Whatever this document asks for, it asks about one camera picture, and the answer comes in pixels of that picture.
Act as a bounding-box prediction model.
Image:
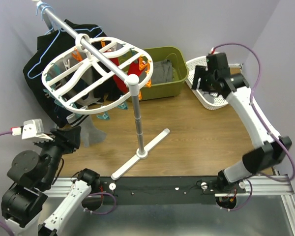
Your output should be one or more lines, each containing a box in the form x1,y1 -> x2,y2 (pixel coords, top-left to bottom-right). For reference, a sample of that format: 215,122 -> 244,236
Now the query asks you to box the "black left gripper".
34,124 -> 82,187

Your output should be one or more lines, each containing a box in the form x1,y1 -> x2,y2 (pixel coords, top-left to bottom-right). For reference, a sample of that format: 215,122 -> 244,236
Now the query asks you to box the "grey striped sock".
66,114 -> 107,148

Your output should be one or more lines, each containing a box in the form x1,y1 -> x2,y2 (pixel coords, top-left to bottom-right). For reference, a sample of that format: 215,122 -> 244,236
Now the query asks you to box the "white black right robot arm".
191,53 -> 292,193

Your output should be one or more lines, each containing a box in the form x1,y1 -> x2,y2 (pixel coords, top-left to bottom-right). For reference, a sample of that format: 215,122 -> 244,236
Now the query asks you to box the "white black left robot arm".
1,125 -> 100,236

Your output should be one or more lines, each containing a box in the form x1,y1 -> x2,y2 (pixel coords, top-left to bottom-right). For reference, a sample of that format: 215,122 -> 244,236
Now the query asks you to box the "white round clip hanger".
41,33 -> 153,115

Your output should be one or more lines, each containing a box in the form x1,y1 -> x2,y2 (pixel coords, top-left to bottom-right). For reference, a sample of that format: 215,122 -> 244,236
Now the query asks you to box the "white perforated plastic basket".
185,56 -> 228,111

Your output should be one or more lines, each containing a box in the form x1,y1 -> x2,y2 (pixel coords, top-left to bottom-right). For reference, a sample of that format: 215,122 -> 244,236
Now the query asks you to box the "teal clothes clip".
96,112 -> 110,120

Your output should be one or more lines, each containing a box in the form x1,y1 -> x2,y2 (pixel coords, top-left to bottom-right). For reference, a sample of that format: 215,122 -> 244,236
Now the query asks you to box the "olive green plastic bin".
141,46 -> 189,101

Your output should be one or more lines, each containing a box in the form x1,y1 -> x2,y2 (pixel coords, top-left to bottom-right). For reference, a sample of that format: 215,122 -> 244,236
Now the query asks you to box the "grey cloth in bin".
151,59 -> 174,85

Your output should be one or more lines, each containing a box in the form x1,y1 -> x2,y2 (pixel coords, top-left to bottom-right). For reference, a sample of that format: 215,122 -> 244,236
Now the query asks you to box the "orange clothes clip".
139,55 -> 146,71
146,79 -> 152,88
144,60 -> 152,74

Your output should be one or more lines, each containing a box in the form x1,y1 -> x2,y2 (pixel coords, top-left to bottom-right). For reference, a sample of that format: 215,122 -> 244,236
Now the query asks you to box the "black hanging garment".
23,19 -> 122,128

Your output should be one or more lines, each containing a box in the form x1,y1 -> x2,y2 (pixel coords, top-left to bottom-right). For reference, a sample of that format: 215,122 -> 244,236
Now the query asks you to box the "silver white clothes rack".
35,0 -> 170,180

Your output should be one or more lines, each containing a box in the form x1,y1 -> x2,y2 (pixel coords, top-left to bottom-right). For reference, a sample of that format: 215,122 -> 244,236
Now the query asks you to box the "red sock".
108,58 -> 143,94

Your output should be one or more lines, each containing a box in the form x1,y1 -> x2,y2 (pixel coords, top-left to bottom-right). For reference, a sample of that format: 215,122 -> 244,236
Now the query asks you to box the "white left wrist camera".
10,119 -> 53,142

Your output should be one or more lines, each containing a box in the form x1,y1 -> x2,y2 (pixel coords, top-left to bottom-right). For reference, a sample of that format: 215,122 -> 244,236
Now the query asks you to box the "light blue wire hanger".
23,23 -> 105,79

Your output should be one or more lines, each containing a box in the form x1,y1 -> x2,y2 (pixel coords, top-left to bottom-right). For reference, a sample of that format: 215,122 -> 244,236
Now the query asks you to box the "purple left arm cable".
0,130 -> 15,236

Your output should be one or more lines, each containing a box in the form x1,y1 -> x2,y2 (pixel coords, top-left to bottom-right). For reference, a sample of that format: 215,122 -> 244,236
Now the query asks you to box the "aluminium frame rail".
41,174 -> 295,236

